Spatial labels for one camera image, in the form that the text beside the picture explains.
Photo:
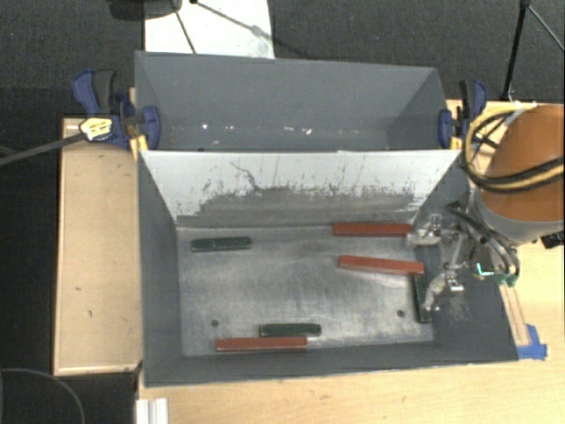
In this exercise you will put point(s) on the black cylinder on white bracket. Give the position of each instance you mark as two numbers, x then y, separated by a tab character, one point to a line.
552	239

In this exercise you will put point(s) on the grey metal bin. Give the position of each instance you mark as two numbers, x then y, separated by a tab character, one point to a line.
287	281

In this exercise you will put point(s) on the dark green flat block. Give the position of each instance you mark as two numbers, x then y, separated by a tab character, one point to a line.
220	244
289	329

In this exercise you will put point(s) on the red-brown flat block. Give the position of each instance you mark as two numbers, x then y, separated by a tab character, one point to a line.
379	265
371	229
260	344

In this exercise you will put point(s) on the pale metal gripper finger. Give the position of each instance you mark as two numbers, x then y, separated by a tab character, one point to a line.
452	284
434	228

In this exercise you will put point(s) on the pale wood board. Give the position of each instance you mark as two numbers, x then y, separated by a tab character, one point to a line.
97	245

